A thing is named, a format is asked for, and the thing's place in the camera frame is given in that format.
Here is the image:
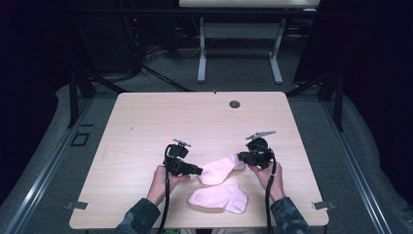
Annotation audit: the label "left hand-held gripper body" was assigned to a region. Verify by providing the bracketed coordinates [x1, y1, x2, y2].
[163, 138, 193, 177]

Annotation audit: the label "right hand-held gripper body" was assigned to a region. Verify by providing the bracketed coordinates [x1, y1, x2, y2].
[244, 130, 278, 171]

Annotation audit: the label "pink sock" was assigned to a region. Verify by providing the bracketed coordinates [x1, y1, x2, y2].
[188, 182, 250, 215]
[198, 152, 247, 186]

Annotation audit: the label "person's left hand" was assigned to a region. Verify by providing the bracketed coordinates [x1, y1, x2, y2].
[145, 164, 192, 207]

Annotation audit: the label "person's right hand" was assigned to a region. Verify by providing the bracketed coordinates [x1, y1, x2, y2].
[247, 161, 287, 203]

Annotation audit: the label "white-legged background desk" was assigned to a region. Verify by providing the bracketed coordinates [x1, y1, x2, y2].
[178, 0, 320, 86]

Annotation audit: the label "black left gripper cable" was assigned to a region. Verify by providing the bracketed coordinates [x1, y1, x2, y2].
[156, 143, 179, 234]

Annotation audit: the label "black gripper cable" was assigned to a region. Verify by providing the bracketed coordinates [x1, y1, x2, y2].
[264, 155, 279, 234]
[156, 143, 179, 234]

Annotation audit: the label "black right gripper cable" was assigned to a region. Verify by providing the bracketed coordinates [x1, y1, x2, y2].
[264, 155, 279, 234]

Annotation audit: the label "metal table bracket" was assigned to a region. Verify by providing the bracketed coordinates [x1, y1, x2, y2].
[311, 200, 337, 211]
[63, 201, 90, 211]

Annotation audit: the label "black floor cables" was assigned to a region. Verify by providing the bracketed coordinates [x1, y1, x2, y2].
[123, 42, 196, 93]

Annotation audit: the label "black metal frame stand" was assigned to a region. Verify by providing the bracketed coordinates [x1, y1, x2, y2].
[66, 69, 128, 130]
[285, 67, 346, 133]

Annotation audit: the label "aluminium floor rail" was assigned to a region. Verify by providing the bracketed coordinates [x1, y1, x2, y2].
[3, 97, 95, 234]
[320, 97, 395, 234]

